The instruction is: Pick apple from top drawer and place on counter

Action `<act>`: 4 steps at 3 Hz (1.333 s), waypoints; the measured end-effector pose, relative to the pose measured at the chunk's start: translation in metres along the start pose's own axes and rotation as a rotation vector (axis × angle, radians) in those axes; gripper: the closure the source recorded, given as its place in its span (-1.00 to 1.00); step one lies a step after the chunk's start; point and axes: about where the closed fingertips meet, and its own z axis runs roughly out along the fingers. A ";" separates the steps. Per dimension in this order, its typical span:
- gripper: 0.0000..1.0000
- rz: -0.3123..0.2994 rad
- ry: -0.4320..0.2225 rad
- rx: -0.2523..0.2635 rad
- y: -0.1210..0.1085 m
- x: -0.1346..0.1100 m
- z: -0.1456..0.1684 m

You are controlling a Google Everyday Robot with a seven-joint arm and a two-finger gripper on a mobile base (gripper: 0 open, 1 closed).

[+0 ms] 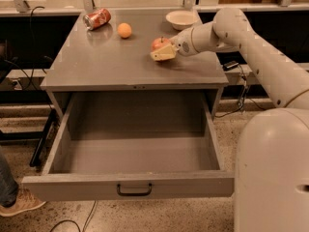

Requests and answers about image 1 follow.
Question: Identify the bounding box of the black power adapter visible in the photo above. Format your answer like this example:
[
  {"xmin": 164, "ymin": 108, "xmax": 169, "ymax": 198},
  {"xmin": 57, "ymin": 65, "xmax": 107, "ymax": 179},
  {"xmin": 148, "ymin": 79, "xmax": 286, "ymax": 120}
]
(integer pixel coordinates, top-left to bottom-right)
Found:
[{"xmin": 222, "ymin": 61, "xmax": 239, "ymax": 72}]

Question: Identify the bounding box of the open grey drawer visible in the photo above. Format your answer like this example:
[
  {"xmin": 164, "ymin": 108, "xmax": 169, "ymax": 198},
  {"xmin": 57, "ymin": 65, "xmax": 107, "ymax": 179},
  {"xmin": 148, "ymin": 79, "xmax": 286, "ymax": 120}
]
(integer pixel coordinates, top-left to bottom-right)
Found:
[{"xmin": 23, "ymin": 90, "xmax": 234, "ymax": 201}]

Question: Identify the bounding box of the blue jeans leg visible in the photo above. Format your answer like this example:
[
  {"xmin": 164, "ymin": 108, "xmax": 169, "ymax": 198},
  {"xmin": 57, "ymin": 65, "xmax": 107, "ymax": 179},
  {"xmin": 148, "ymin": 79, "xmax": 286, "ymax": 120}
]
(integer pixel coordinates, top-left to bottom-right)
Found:
[{"xmin": 0, "ymin": 150, "xmax": 18, "ymax": 208}]

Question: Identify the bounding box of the orange fruit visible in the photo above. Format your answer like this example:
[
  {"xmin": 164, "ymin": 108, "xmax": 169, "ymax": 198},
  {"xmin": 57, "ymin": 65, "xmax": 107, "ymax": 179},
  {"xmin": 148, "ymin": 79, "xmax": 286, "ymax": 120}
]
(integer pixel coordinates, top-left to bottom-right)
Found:
[{"xmin": 117, "ymin": 23, "xmax": 132, "ymax": 39}]

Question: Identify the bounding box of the black chair leg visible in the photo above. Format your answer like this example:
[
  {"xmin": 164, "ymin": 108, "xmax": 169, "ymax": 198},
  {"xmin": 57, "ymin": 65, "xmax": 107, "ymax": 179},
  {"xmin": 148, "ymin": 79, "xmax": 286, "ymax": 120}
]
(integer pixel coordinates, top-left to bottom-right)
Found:
[{"xmin": 30, "ymin": 109, "xmax": 57, "ymax": 167}]

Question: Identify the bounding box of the black floor cable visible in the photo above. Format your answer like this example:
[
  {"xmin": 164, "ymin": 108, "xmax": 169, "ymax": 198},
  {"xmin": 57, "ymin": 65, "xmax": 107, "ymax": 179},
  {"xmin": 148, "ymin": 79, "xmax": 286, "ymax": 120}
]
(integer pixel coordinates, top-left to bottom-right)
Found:
[{"xmin": 48, "ymin": 200, "xmax": 98, "ymax": 232}]

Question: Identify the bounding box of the red soda can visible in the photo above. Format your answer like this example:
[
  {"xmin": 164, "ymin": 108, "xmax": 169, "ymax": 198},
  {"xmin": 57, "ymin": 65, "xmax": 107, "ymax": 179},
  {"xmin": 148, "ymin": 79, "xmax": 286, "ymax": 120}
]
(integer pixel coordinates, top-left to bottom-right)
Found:
[{"xmin": 83, "ymin": 8, "xmax": 111, "ymax": 30}]

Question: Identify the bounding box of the black drawer handle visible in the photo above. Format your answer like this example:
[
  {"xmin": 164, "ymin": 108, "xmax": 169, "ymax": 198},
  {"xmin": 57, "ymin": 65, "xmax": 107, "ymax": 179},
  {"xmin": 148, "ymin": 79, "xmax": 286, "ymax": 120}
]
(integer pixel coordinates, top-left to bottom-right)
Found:
[{"xmin": 117, "ymin": 184, "xmax": 153, "ymax": 197}]

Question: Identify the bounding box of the white bowl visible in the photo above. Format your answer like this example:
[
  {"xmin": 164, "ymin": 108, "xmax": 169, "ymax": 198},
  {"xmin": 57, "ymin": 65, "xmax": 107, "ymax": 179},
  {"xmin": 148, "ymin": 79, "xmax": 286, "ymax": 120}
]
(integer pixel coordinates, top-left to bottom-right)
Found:
[{"xmin": 166, "ymin": 11, "xmax": 199, "ymax": 31}]

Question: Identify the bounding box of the tan sneaker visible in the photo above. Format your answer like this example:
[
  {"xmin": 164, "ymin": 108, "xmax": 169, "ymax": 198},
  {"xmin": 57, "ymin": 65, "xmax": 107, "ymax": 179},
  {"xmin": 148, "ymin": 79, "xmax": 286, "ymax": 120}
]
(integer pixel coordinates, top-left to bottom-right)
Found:
[{"xmin": 0, "ymin": 188, "xmax": 45, "ymax": 218}]

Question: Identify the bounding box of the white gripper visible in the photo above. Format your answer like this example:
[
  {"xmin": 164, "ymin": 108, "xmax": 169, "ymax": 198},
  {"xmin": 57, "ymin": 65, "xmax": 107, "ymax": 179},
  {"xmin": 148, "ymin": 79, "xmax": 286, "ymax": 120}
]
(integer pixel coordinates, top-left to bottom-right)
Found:
[{"xmin": 151, "ymin": 28, "xmax": 195, "ymax": 62}]

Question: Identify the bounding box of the grey metal cabinet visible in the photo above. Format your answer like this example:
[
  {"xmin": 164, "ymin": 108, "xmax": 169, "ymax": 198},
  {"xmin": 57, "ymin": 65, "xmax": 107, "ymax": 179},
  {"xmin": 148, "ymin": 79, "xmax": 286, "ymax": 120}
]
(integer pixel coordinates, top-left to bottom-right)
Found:
[{"xmin": 41, "ymin": 7, "xmax": 230, "ymax": 121}]

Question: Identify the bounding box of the red apple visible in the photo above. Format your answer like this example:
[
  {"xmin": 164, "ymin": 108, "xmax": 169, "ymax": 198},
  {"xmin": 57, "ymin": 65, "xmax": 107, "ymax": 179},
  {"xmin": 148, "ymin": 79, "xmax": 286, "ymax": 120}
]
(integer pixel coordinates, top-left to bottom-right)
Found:
[{"xmin": 151, "ymin": 37, "xmax": 171, "ymax": 51}]

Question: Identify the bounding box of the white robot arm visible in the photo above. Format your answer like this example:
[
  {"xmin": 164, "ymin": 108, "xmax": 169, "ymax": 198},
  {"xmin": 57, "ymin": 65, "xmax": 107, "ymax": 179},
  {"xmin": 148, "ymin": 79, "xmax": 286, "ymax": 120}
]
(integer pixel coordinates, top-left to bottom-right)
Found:
[{"xmin": 151, "ymin": 8, "xmax": 309, "ymax": 232}]

